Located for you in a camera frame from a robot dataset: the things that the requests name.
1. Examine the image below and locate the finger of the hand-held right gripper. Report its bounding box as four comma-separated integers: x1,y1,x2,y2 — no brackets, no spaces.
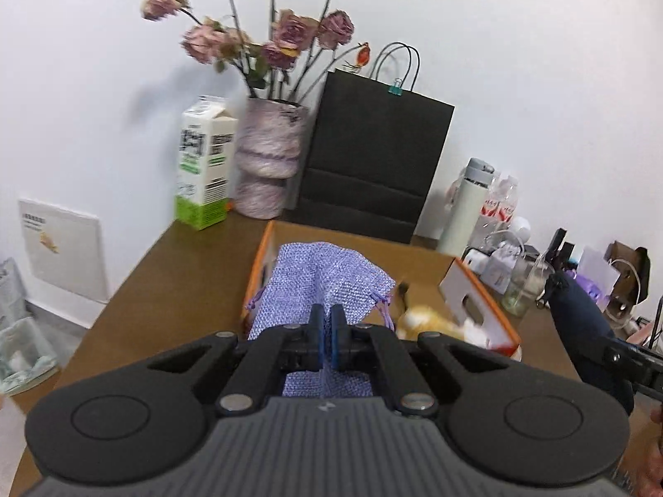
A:
585,334,663,402

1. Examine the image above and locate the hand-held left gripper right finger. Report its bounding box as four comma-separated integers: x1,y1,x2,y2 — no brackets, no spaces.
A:
330,304,519,417

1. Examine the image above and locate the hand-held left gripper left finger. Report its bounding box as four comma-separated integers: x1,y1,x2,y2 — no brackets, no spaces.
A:
148,304,327,417

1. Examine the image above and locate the purple burlap drawstring pouch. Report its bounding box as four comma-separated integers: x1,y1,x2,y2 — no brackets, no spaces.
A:
246,241,397,399

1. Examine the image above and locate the navy blue cloth pouch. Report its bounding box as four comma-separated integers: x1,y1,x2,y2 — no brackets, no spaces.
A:
549,269,635,415

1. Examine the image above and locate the orange cardboard box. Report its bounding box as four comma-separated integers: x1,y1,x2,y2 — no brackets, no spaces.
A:
241,220,523,363

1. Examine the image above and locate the wooden desktop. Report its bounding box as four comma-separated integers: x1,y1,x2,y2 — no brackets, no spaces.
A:
10,206,663,497

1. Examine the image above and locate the orange white plush toy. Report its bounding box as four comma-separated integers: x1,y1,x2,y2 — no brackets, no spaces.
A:
394,282,490,345

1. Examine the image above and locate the purple plastic item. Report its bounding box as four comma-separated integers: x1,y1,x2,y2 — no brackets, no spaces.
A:
575,264,612,306

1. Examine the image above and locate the brown cardboard piece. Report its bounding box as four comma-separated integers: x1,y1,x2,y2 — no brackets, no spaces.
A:
606,241,651,322

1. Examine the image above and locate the clear glass cup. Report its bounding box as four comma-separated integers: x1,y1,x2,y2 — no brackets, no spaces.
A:
501,253,552,316

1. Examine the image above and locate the black upright device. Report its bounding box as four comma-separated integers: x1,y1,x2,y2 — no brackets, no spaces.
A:
549,228,576,270

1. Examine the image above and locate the small white charger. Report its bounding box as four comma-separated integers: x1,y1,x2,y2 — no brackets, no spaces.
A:
461,248,493,275

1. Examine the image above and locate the small white printed box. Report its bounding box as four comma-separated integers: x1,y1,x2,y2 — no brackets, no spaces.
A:
484,246,519,293

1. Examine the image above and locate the white thermos bottle grey lid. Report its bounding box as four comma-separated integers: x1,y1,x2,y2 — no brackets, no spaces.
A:
438,158,495,257

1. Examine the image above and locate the black paper bag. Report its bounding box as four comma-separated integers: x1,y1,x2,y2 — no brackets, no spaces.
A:
295,41,455,245

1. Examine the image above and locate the purple mottled ceramic vase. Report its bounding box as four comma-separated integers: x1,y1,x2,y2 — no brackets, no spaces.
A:
234,97,309,220

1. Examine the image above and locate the clear water bottle red label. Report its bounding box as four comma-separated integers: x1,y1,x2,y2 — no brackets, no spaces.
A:
479,173,506,239
500,176,520,229

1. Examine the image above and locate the green white milk carton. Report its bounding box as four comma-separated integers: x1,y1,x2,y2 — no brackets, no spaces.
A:
175,94,239,231

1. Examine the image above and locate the small orange bird ornament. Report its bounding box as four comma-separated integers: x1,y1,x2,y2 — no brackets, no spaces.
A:
342,41,373,70

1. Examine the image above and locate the bin with clear liner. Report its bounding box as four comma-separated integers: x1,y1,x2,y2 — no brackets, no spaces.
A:
0,258,59,397

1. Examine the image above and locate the dried pink roses bunch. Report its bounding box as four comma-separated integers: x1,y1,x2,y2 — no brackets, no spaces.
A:
141,0,374,101

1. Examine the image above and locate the metal wire rack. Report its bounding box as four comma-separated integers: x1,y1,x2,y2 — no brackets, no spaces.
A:
650,295,663,353

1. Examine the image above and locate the white wall panel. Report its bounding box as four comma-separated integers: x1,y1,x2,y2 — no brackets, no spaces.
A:
18,198,109,302

